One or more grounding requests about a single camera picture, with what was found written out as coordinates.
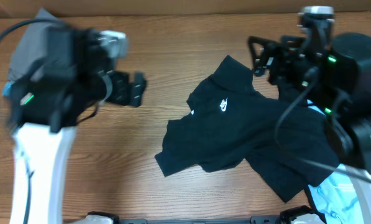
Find black Nike t-shirt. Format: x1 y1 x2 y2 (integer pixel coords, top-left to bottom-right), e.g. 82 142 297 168
155 56 339 202

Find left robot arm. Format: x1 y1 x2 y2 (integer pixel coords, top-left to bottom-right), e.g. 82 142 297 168
9 27 147 223

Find light blue folded jeans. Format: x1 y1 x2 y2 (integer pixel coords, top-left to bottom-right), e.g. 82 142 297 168
2 82 12 97

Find grey folded shorts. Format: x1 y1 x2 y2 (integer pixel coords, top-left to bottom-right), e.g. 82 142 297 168
7 22 57 82

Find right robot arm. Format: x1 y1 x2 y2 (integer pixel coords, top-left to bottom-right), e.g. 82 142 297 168
248 33 371 174

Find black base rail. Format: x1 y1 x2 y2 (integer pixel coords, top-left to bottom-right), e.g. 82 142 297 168
85 205 326 224

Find light blue t-shirt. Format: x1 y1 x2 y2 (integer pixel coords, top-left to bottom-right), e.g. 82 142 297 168
307 111 371 223

